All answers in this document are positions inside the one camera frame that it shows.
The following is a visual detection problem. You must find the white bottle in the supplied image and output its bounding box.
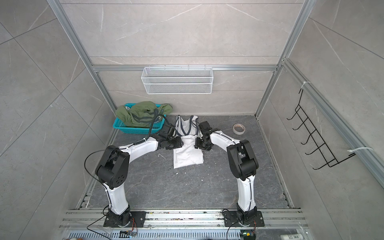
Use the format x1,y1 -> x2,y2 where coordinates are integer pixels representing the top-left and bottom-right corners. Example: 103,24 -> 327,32
280,233 -> 304,240

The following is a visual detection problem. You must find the green tank top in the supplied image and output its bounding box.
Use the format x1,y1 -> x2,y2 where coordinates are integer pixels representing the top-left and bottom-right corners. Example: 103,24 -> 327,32
115,101 -> 173,128

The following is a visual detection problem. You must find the black wire hook rack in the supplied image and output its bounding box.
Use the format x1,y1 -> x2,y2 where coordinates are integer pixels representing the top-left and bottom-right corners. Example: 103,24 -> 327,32
287,89 -> 356,171

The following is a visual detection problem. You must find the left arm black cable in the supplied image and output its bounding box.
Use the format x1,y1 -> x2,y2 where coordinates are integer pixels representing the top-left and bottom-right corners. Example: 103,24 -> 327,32
83,108 -> 172,240

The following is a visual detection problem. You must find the white wire mesh shelf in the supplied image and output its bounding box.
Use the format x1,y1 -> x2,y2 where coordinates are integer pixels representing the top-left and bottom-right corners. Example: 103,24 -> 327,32
141,67 -> 214,95

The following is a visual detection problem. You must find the teal plastic basket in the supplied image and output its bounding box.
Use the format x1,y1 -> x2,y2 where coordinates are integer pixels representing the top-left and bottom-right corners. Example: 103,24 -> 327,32
113,104 -> 165,135

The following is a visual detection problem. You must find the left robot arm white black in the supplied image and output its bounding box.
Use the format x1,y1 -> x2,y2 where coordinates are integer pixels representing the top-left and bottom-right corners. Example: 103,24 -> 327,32
95,125 -> 183,227

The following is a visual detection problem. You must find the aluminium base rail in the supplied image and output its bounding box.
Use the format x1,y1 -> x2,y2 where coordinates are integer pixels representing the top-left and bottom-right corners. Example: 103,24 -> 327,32
58,209 -> 314,240

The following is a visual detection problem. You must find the white tank top navy trim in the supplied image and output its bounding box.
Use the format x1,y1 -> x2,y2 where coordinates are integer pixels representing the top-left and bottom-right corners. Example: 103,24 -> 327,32
174,115 -> 204,169

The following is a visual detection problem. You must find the roll of masking tape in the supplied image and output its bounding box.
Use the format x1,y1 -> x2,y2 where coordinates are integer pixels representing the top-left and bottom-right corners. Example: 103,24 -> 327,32
233,124 -> 246,135

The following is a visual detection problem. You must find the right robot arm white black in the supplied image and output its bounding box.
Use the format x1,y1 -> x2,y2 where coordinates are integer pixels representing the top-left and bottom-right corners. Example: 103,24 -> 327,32
195,121 -> 265,228

